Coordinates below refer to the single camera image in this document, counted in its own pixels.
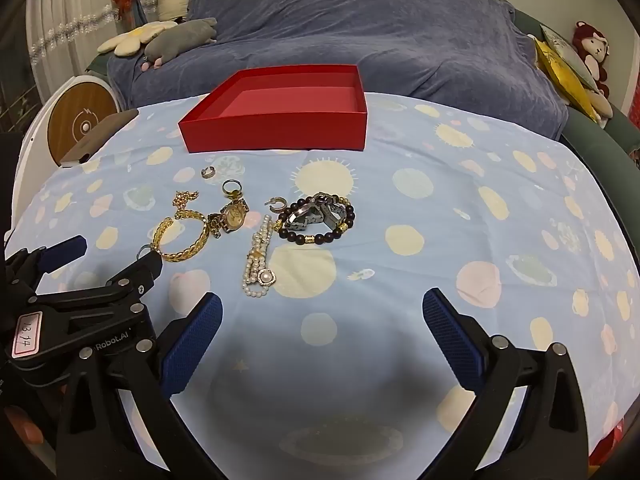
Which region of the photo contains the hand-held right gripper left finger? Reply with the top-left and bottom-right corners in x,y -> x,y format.
55,292 -> 224,480

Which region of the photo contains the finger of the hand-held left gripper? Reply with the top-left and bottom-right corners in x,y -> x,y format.
4,235 -> 88,291
95,250 -> 165,306

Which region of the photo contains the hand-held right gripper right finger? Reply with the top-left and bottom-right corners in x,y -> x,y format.
422,287 -> 592,480

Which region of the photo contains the gold braided bangle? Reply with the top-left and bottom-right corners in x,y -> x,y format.
150,210 -> 211,263

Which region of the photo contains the gold chain necklace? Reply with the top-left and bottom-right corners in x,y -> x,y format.
172,189 -> 208,221

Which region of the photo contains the pearl bracelet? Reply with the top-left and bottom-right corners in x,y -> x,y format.
242,215 -> 277,298

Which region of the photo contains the gold wristwatch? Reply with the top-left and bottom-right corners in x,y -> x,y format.
207,197 -> 251,238

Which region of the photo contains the dark bead bracelet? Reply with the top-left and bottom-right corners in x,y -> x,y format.
270,195 -> 357,246

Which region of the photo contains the silver wristwatch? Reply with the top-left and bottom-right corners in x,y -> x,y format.
285,192 -> 348,233

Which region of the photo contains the red cardboard box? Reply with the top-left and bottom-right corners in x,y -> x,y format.
178,64 -> 368,153

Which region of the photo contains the person's left hand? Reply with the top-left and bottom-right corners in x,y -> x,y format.
0,405 -> 46,456

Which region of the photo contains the white round wood-top device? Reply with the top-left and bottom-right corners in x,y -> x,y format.
20,72 -> 121,171

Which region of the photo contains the light blue printed tablecloth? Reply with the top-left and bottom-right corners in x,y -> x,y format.
10,91 -> 640,480

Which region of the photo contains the cream flower plush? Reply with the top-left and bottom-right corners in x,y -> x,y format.
97,21 -> 179,57

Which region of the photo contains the grey plush animal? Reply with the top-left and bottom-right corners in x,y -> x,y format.
142,17 -> 219,68

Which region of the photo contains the white curtain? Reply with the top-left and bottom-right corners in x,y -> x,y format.
25,0 -> 126,96

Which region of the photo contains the green sofa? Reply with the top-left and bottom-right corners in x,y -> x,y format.
515,7 -> 640,156

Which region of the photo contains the yellow cushion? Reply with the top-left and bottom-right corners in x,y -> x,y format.
532,35 -> 601,121

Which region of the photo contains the pale patterned cushion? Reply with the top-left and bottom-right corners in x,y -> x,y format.
540,24 -> 608,93

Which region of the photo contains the blue-grey blanket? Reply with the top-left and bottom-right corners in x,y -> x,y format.
106,0 -> 568,141

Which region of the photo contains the red monkey plush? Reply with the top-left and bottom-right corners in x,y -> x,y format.
572,21 -> 612,98

